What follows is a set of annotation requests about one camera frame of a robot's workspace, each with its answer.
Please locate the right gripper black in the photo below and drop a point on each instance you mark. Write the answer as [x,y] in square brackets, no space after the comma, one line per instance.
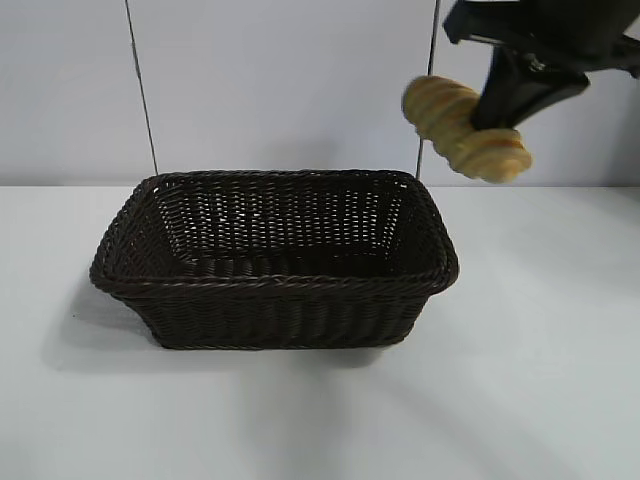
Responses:
[540,30]

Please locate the long striped bread loaf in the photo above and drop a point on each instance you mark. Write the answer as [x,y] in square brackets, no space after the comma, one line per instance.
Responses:
[440,105]

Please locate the dark brown woven wicker basket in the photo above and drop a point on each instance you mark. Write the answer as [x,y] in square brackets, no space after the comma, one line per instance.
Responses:
[280,310]

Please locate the thin dark vertical rod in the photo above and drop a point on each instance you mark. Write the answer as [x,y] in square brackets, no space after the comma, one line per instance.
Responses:
[431,50]
[144,100]

